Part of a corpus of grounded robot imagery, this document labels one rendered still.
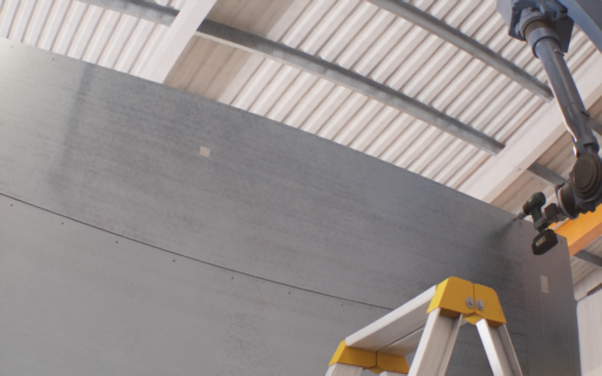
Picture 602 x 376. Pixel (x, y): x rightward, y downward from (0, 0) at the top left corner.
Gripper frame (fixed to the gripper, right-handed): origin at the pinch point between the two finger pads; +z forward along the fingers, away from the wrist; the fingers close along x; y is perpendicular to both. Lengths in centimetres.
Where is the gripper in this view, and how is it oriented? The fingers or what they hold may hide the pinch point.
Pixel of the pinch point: (541, 225)
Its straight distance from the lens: 281.0
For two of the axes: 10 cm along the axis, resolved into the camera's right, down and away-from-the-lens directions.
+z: -4.8, 4.8, 7.3
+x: 8.6, 1.0, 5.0
